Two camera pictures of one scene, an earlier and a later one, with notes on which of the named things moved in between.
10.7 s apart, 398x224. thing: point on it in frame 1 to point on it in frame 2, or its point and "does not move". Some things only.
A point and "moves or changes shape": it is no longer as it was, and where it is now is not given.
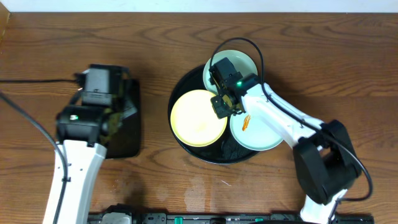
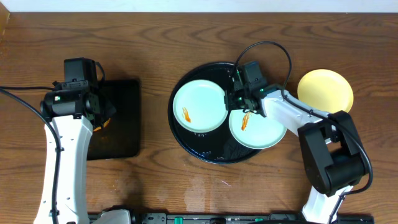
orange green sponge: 114,122 moves or changes shape
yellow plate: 194,121 to 326,90
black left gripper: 123,101 to 104,109
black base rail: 237,218 does not move
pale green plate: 242,62 to 199,106
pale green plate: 252,133 does not move
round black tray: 227,150 does not move
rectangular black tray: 126,141 does not move
